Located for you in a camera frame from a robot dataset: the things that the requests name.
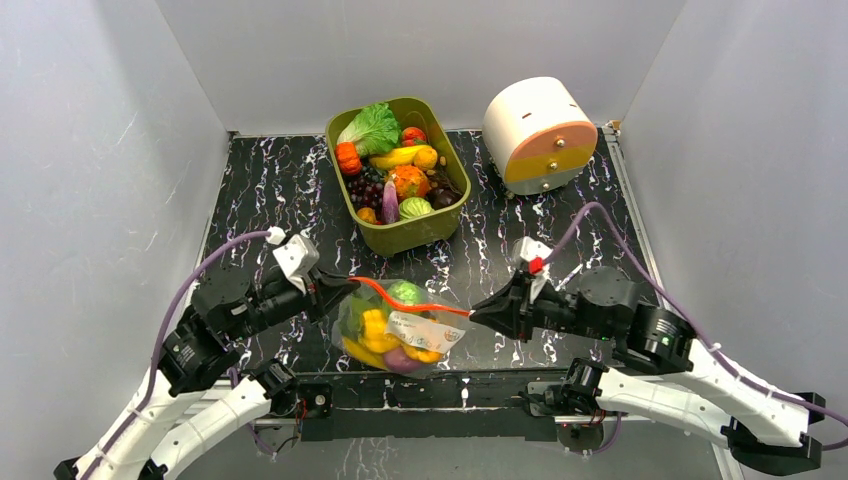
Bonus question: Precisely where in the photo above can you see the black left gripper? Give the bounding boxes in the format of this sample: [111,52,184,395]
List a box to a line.
[232,262,363,340]

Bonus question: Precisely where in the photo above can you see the clear zip top bag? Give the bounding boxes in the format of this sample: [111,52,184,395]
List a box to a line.
[332,277,471,377]

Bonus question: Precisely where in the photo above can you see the green bumpy citrus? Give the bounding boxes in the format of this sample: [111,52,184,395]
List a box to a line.
[387,280,427,306]

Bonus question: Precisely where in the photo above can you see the orange yellow bell pepper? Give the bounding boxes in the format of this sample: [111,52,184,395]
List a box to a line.
[401,343,443,364]

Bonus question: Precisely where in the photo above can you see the green leafy vegetable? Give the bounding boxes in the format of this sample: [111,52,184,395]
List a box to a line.
[338,296,371,341]

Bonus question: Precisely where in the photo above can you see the yellow banana pepper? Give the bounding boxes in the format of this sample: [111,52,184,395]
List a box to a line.
[342,337,388,371]

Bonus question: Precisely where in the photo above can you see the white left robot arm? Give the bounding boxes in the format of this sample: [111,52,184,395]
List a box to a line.
[53,266,360,479]

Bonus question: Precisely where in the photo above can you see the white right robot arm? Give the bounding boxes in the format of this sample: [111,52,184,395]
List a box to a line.
[470,267,825,476]

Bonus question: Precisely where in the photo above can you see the yellow tipped pen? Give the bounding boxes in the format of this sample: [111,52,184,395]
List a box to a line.
[556,264,583,290]

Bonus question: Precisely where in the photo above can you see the purple white radicchio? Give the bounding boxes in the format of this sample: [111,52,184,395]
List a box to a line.
[382,180,400,225]

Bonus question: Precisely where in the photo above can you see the dark purple grapes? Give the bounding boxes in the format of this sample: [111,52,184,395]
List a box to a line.
[345,165,385,211]

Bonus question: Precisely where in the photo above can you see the pale green cabbage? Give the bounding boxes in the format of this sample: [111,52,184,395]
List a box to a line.
[398,197,434,220]

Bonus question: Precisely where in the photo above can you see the olive green plastic bin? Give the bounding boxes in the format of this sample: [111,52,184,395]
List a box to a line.
[326,97,471,257]

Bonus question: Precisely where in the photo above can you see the dark purple eggplant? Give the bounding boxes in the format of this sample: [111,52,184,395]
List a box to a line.
[428,188,463,210]

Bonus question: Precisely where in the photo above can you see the orange mottled fruit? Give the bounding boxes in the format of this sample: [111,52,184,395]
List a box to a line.
[386,165,430,202]

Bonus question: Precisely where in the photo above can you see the orange mini pumpkin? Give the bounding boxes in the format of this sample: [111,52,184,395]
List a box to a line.
[335,142,363,177]

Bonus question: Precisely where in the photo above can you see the yellow squash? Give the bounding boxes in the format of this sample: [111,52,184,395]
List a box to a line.
[368,145,429,171]

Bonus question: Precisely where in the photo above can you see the small orange yellow fruit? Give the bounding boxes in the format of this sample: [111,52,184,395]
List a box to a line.
[413,145,439,172]

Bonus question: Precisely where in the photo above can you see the green lettuce head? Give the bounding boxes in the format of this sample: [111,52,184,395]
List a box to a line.
[335,102,402,157]

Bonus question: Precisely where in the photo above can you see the red tomato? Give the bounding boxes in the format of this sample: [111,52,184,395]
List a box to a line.
[400,127,429,147]

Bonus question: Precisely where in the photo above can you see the white cylindrical drawer box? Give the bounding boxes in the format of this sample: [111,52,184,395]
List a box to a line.
[482,76,599,196]

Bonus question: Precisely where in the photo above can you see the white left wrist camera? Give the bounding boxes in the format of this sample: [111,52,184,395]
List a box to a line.
[266,226,320,295]

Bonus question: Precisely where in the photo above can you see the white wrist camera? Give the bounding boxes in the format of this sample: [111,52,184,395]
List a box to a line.
[266,226,320,295]
[511,236,552,303]

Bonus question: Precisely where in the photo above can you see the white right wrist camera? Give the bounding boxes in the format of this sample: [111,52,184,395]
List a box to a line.
[511,236,552,303]

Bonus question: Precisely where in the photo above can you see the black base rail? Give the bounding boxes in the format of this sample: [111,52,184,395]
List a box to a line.
[297,368,565,442]

